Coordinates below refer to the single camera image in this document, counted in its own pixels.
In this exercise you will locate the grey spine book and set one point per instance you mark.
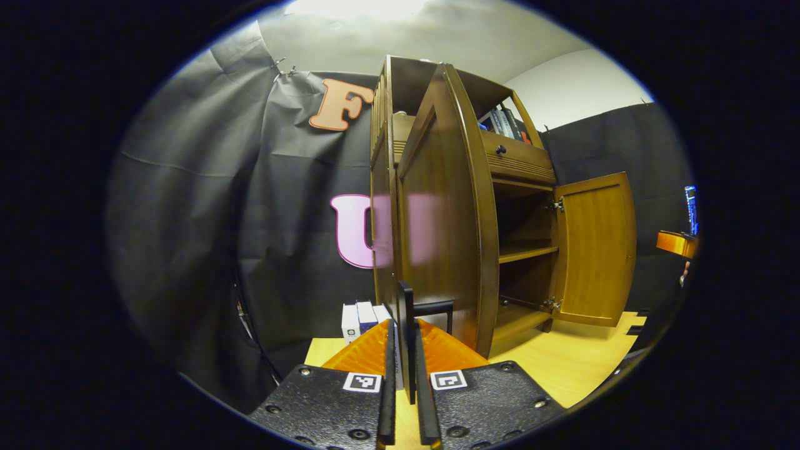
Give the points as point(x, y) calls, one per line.
point(502, 122)

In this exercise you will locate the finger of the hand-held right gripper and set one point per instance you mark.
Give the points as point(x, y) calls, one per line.
point(678, 244)

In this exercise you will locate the black spine book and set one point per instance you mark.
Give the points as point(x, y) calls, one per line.
point(515, 124)

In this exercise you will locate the metal door hinge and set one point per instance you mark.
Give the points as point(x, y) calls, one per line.
point(557, 204)
point(552, 304)

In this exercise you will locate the wooden double-door shoe cabinet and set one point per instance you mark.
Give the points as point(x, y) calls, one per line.
point(382, 156)

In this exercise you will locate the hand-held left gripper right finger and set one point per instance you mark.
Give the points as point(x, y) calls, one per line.
point(425, 412)

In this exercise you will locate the blue product box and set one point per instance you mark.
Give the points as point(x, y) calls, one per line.
point(367, 315)

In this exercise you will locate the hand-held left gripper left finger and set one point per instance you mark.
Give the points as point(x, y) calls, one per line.
point(389, 406)

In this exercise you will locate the black backdrop cloth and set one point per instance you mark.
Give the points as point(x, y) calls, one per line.
point(187, 219)

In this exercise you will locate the wooden cabinet shelf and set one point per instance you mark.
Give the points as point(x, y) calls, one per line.
point(525, 253)

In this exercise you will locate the wooden shoe cabinet door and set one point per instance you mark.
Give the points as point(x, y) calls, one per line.
point(437, 219)
point(594, 250)

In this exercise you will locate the blue lit screen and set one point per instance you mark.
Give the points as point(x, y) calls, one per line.
point(691, 209)

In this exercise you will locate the blue cover book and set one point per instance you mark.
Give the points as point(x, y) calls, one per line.
point(489, 122)

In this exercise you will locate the wooden cabinet drawer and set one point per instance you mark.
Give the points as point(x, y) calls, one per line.
point(519, 156)

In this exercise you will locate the white product box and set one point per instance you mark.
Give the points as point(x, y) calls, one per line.
point(382, 314)
point(350, 325)

